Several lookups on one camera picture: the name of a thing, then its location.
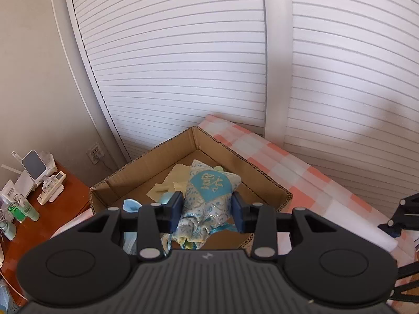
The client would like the white stand dark screen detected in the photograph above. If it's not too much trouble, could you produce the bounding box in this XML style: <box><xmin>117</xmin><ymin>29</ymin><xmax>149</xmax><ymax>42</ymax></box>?
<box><xmin>21</xmin><ymin>150</ymin><xmax>47</xmax><ymax>181</ymax></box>

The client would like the pink white checkered bedsheet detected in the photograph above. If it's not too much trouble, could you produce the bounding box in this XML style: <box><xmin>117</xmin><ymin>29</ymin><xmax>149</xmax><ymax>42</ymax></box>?
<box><xmin>49</xmin><ymin>114</ymin><xmax>419</xmax><ymax>314</ymax></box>

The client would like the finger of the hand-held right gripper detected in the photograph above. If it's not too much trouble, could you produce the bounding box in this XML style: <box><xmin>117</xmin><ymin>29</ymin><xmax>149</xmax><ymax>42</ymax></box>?
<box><xmin>377</xmin><ymin>194</ymin><xmax>419</xmax><ymax>238</ymax></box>
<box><xmin>388</xmin><ymin>262</ymin><xmax>419</xmax><ymax>302</ymax></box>

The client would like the wooden nightstand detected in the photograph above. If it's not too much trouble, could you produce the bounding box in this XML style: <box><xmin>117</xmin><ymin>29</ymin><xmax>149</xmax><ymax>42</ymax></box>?
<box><xmin>0</xmin><ymin>160</ymin><xmax>91</xmax><ymax>309</ymax></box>

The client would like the white door post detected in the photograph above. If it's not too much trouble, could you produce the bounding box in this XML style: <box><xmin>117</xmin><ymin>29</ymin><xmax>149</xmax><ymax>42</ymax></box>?
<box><xmin>261</xmin><ymin>0</ymin><xmax>293</xmax><ymax>146</ymax></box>

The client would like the yellow cloth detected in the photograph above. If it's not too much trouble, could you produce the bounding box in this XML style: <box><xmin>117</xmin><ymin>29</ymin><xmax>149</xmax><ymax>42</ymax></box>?
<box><xmin>146</xmin><ymin>164</ymin><xmax>192</xmax><ymax>201</ymax></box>

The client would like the blue embroidered tasselled sachet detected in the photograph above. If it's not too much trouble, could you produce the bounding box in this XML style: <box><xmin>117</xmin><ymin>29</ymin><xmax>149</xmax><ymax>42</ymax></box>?
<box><xmin>162</xmin><ymin>159</ymin><xmax>242</xmax><ymax>251</ymax></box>

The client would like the white router with antennas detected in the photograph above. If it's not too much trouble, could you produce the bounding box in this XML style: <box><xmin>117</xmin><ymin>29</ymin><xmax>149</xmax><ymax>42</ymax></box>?
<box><xmin>1</xmin><ymin>151</ymin><xmax>37</xmax><ymax>198</ymax></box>

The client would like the white tube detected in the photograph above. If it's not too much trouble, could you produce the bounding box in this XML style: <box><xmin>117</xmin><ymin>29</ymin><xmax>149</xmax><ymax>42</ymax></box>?
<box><xmin>0</xmin><ymin>186</ymin><xmax>21</xmax><ymax>204</ymax></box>

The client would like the brown cardboard box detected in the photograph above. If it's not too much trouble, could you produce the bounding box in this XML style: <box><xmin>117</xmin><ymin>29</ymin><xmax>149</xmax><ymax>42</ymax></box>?
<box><xmin>89</xmin><ymin>126</ymin><xmax>293</xmax><ymax>256</ymax></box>

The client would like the white remote control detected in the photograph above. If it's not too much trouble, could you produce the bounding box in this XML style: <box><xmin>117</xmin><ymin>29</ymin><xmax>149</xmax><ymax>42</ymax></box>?
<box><xmin>37</xmin><ymin>183</ymin><xmax>65</xmax><ymax>205</ymax></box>
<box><xmin>42</xmin><ymin>172</ymin><xmax>67</xmax><ymax>197</ymax></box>

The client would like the clear bottle green label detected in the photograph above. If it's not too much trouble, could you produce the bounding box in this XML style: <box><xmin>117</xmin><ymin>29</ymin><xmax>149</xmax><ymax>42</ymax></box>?
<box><xmin>8</xmin><ymin>202</ymin><xmax>27</xmax><ymax>223</ymax></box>

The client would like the white louvered closet door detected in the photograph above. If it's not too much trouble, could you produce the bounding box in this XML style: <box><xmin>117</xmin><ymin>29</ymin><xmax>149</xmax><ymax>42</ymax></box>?
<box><xmin>62</xmin><ymin>0</ymin><xmax>273</xmax><ymax>165</ymax></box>
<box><xmin>282</xmin><ymin>0</ymin><xmax>419</xmax><ymax>225</ymax></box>

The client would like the white wall socket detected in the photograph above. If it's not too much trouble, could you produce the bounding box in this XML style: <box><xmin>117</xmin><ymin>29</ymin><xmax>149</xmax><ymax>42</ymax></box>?
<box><xmin>86</xmin><ymin>143</ymin><xmax>106</xmax><ymax>165</ymax></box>

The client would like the blue face mask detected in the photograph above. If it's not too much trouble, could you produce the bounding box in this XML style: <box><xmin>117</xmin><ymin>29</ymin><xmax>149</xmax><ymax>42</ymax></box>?
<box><xmin>123</xmin><ymin>198</ymin><xmax>142</xmax><ymax>214</ymax></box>

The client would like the light green desk fan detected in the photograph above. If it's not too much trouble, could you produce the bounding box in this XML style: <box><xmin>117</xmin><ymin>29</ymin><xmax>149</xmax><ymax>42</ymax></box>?
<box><xmin>0</xmin><ymin>221</ymin><xmax>17</xmax><ymax>241</ymax></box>

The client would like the blue plastic packet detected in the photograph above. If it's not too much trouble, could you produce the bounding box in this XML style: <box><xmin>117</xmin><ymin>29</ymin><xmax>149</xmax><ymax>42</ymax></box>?
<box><xmin>0</xmin><ymin>279</ymin><xmax>11</xmax><ymax>313</ymax></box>

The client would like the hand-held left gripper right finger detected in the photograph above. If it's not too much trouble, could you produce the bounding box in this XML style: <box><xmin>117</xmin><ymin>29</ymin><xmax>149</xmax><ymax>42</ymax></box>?
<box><xmin>232</xmin><ymin>192</ymin><xmax>331</xmax><ymax>260</ymax></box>

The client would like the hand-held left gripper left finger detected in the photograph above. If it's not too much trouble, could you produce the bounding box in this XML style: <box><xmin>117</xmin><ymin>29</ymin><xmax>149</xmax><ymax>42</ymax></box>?
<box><xmin>78</xmin><ymin>191</ymin><xmax>184</xmax><ymax>263</ymax></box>

